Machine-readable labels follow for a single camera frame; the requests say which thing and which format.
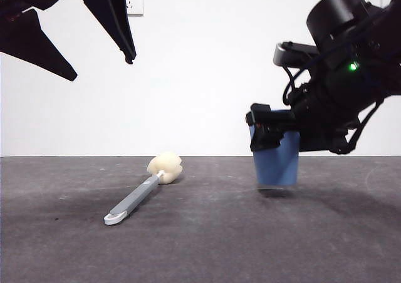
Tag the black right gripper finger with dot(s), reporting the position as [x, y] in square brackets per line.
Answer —
[266, 136]

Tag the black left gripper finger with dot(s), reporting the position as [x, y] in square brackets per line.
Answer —
[28, 42]
[109, 10]

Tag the blue ribbed plastic cup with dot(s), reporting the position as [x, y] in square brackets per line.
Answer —
[275, 167]

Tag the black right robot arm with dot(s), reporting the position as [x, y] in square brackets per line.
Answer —
[338, 10]

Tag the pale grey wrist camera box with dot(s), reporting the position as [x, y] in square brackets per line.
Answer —
[282, 55]

